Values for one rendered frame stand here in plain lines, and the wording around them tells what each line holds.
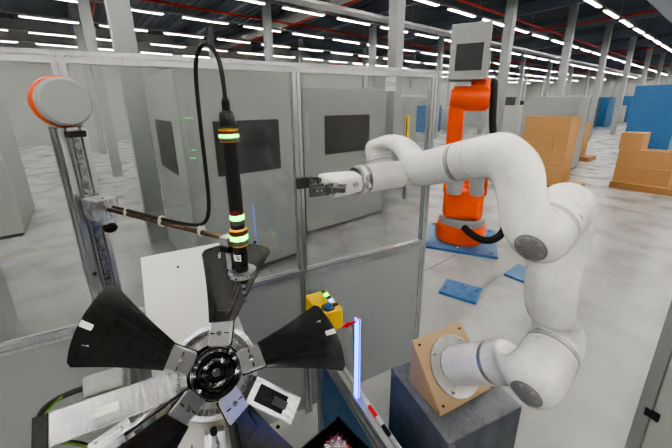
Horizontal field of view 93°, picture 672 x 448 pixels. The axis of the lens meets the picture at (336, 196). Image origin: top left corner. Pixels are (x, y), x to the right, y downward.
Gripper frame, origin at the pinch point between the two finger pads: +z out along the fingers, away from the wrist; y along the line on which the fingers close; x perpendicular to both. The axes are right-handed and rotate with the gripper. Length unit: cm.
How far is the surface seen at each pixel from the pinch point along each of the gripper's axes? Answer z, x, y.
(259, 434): 20, -62, -11
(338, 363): -4, -50, -10
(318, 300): -16, -58, 31
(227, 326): 23.2, -38.2, 4.7
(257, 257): 11.6, -23.4, 12.6
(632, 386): -227, -166, -15
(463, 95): -303, 31, 220
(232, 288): 20.0, -30.3, 10.4
